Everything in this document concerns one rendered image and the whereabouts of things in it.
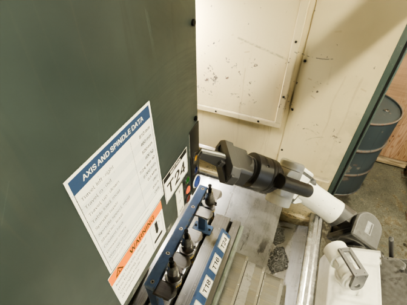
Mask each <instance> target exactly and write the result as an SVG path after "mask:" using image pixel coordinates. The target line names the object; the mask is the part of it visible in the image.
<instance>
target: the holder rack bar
mask: <svg viewBox="0 0 407 305"><path fill-rule="evenodd" d="M207 189H208V187H207V186H204V185H199V187H198V189H197V190H196V192H195V194H194V195H193V198H192V199H191V201H190V203H189V205H188V206H187V208H186V210H185V212H184V214H183V216H182V217H181V219H180V220H179V222H178V224H177V226H176V228H175V230H174V231H173V233H172V235H171V237H170V239H169V240H168V242H167V244H166V246H165V247H164V249H163V251H162V253H161V255H160V256H159V258H158V260H157V262H156V264H155V265H154V267H153V269H152V271H151V272H150V274H149V276H148V278H147V280H146V281H145V283H144V286H145V288H147V289H149V290H152V291H154V290H155V288H156V286H157V284H158V282H159V280H160V279H162V278H163V276H164V274H165V272H166V268H167V267H168V263H169V258H170V257H172V256H173V254H174V252H175V251H177V249H178V247H179V245H180V242H181V241H182V237H183V235H184V229H186V228H187V227H189V226H190V224H191V222H192V220H193V218H194V214H195V212H196V210H197V208H198V206H200V205H201V203H202V200H203V199H204V195H205V193H206V191H207Z"/></svg>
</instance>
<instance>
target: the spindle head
mask: <svg viewBox="0 0 407 305"><path fill-rule="evenodd" d="M148 101H150V108H151V116H152V121H153V128H154V135H155V140H156V148H157V155H158V159H159V167H160V174H161V179H162V180H163V178H164V177H165V176H166V174H167V172H168V171H169V170H170V168H171V167H172V165H173V164H174V163H175V161H176V160H177V158H178V157H179V156H180V154H181V152H182V151H183V150H184V148H185V147H187V163H188V171H187V173H186V174H185V176H186V175H187V174H189V175H190V181H189V183H188V184H190V191H189V193H192V190H191V164H190V140H189V132H190V131H191V129H192V128H193V126H195V124H196V122H197V118H198V117H197V60H196V0H0V305H121V303H120V301H119V299H118V298H117V296H116V294H115V292H114V290H113V288H112V287H111V285H110V283H109V282H108V279H109V277H110V275H111V274H112V273H113V272H112V273H111V274H110V273H109V271H108V269H107V267H106V265H105V263H104V261H103V259H102V257H101V255H100V253H99V251H98V250H97V248H96V246H95V244H94V242H93V240H92V238H91V237H90V234H89V233H88V231H87V228H86V227H85V225H84V223H83V221H82V219H81V217H80V215H79V213H78V211H77V210H76V208H75V206H74V204H73V202H72V200H71V198H70V196H69V194H68V192H67V190H66V188H65V186H64V185H63V183H64V182H65V181H66V180H67V179H68V178H69V177H70V176H71V175H72V174H73V173H74V172H75V171H76V170H77V169H79V168H80V167H81V166H82V165H83V164H84V163H85V162H86V161H87V160H88V159H89V158H90V157H91V156H92V155H93V154H94V153H95V152H96V151H97V150H98V149H99V148H100V147H101V146H102V145H103V144H104V143H105V142H106V141H107V140H108V139H109V138H111V137H112V136H113V135H114V134H115V133H116V132H117V131H118V130H119V129H120V128H121V127H122V126H123V125H124V124H125V123H126V122H128V121H129V120H130V119H131V118H132V117H133V116H134V115H135V114H136V113H137V112H138V111H139V110H140V109H141V108H142V107H143V106H144V105H145V104H146V103H147V102H148ZM185 176H184V177H183V179H182V181H181V182H180V184H179V186H178V187H177V188H176V190H175V192H174V193H173V195H172V196H171V198H170V199H169V201H168V203H167V204H166V203H165V195H164V194H163V196H162V197H161V199H160V201H161V205H162V212H163V216H164V223H165V230H166V233H165V234H164V236H163V237H162V239H161V241H160V243H159V244H158V246H157V248H156V250H155V251H154V253H153V255H152V256H151V258H150V260H149V262H148V263H147V265H146V267H145V269H144V270H143V272H142V273H141V275H140V277H139V279H138V280H137V282H136V284H135V285H134V288H133V289H132V291H131V292H130V294H129V296H128V298H127V299H126V301H125V303H124V305H128V304H129V302H130V300H131V299H132V297H133V295H134V293H135V292H136V290H137V288H138V287H139V285H140V283H141V281H142V279H143V277H144V276H145V274H146V273H147V270H148V269H149V267H150V265H151V264H152V262H153V260H154V258H155V256H156V255H157V253H158V252H159V249H160V248H161V246H162V244H163V243H164V241H165V239H166V237H167V235H168V234H169V232H170V231H171V228H172V227H173V225H174V223H175V222H176V220H177V218H178V214H177V204H176V191H177V190H178V188H179V187H180V185H181V183H182V187H183V195H184V205H185V204H186V203H185V198H186V195H185V194H184V190H185V187H186V186H184V179H185ZM158 203H159V202H158ZM154 209H155V208H154ZM152 212H153V211H152ZM151 214H152V213H151ZM151 214H150V215H151ZM149 217H150V216H149ZM149 217H148V218H149ZM148 218H147V219H148ZM146 221H147V220H146ZM145 223H146V222H145ZM145 223H144V224H145ZM143 226H144V225H143ZM143 226H142V227H143ZM142 227H141V229H142ZM141 229H140V230H141ZM139 232H140V231H139ZM137 234H138V233H137ZM136 236H137V235H136ZM136 236H135V238H136ZM135 238H134V239H135ZM133 241H134V240H133ZM131 243H132V242H131ZM130 245H131V244H130ZM130 245H129V247H130ZM129 247H128V248H129ZM127 250H128V249H127ZM127 250H126V251H127ZM126 251H125V253H126ZM125 253H124V255H125ZM124 255H123V256H124ZM123 256H122V257H123ZM121 259H122V258H121ZM121 259H120V261H121ZM120 261H119V262H120ZM118 264H119V263H118ZM116 266H117V265H116ZM115 268H116V267H115ZM115 268H114V270H115ZM114 270H113V271H114Z"/></svg>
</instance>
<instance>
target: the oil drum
mask: <svg viewBox="0 0 407 305"><path fill-rule="evenodd" d="M402 117H403V108H402V106H401V105H400V104H399V103H398V102H397V101H396V100H395V99H393V98H392V97H390V96H389V95H387V94H386V95H385V96H384V98H383V100H382V102H381V104H380V106H379V108H378V110H377V112H376V114H375V116H374V118H373V120H372V122H371V124H370V126H369V128H368V130H367V132H366V133H365V135H364V137H363V139H362V141H361V143H360V145H359V147H358V149H357V151H356V153H355V155H354V157H353V159H352V161H351V163H350V165H349V167H348V169H347V171H346V173H345V175H344V176H343V179H342V181H341V182H340V185H339V187H338V188H337V191H336V193H335V194H334V195H338V196H346V195H351V194H354V193H356V192H357V191H358V190H359V189H360V188H361V186H362V183H363V181H364V179H365V178H366V176H367V175H368V173H369V172H370V170H372V168H373V166H374V162H375V161H376V159H377V158H378V156H379V154H380V152H381V151H382V149H383V148H384V147H385V146H386V144H387V143H388V139H389V137H390V135H391V134H392V132H393V131H394V128H395V127H396V125H397V124H398V122H399V121H400V120H401V119H402Z"/></svg>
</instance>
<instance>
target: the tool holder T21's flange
mask: <svg viewBox="0 0 407 305"><path fill-rule="evenodd" d="M178 268H179V270H180V276H179V278H178V279H176V280H170V279H169V278H168V277H167V274H164V277H165V281H166V282H167V283H169V284H173V285H175V286H177V285H179V284H180V283H181V282H182V281H181V277H183V271H182V269H181V267H180V266H178Z"/></svg>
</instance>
